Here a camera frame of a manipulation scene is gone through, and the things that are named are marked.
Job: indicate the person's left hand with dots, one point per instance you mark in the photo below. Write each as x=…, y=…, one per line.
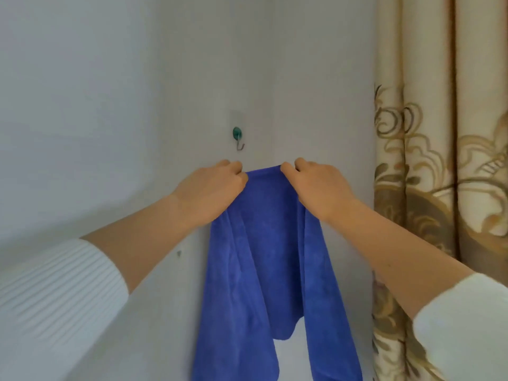
x=206, y=190

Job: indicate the person's right hand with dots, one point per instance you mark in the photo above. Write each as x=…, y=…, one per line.
x=321, y=190

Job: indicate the blue cloth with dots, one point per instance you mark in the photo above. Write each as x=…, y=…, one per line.
x=262, y=253

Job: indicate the person's right forearm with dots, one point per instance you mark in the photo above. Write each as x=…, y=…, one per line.
x=416, y=265

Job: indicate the person's left forearm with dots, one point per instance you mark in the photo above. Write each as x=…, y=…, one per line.
x=99, y=265

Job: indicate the beige lace-trimmed curtain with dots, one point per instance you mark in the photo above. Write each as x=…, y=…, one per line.
x=436, y=115

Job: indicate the green wall hook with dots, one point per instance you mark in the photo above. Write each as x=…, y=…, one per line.
x=237, y=133

